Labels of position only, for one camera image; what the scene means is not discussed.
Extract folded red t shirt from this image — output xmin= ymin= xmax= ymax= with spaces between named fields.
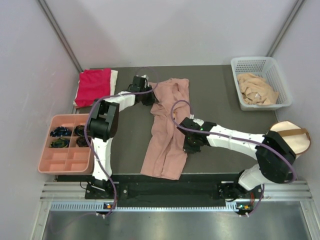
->
xmin=74 ymin=68 xmax=112 ymax=107

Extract pink printed t shirt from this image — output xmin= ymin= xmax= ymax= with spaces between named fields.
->
xmin=140 ymin=78 xmax=190 ymax=180

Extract dark green rolled sock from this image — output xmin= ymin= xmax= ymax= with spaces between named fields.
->
xmin=49 ymin=137 xmax=70 ymax=149

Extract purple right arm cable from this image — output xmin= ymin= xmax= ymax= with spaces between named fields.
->
xmin=170 ymin=99 xmax=297 ymax=218

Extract white perforated plastic basket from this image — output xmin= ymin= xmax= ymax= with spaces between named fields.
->
xmin=230 ymin=56 xmax=293 ymax=111

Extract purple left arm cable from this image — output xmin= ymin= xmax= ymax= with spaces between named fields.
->
xmin=83 ymin=66 xmax=160 ymax=218

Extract pink compartment tray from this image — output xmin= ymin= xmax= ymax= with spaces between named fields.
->
xmin=38 ymin=114 xmax=94 ymax=175

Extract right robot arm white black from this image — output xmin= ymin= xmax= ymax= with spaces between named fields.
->
xmin=177 ymin=117 xmax=297 ymax=198

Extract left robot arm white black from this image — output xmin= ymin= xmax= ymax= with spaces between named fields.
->
xmin=86 ymin=75 xmax=157 ymax=199

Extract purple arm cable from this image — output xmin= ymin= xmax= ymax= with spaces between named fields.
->
xmin=83 ymin=66 xmax=160 ymax=218
xmin=170 ymin=99 xmax=297 ymax=218

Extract dark brown rolled sock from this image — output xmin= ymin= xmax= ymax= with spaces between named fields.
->
xmin=75 ymin=136 xmax=89 ymax=148

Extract beige crumpled t shirt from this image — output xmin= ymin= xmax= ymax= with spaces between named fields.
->
xmin=236 ymin=73 xmax=279 ymax=106

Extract aluminium rail frame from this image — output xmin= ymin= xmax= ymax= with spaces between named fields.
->
xmin=30 ymin=180 xmax=320 ymax=240

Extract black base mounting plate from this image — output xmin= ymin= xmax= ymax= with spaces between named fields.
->
xmin=85 ymin=173 xmax=262 ymax=208

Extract cream round fabric bag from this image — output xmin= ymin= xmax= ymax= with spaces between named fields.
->
xmin=270 ymin=121 xmax=312 ymax=158

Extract dark blue rolled sock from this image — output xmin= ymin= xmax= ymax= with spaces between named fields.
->
xmin=49 ymin=126 xmax=72 ymax=137

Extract black brown rolled sock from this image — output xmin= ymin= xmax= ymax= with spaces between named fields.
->
xmin=73 ymin=125 xmax=85 ymax=137

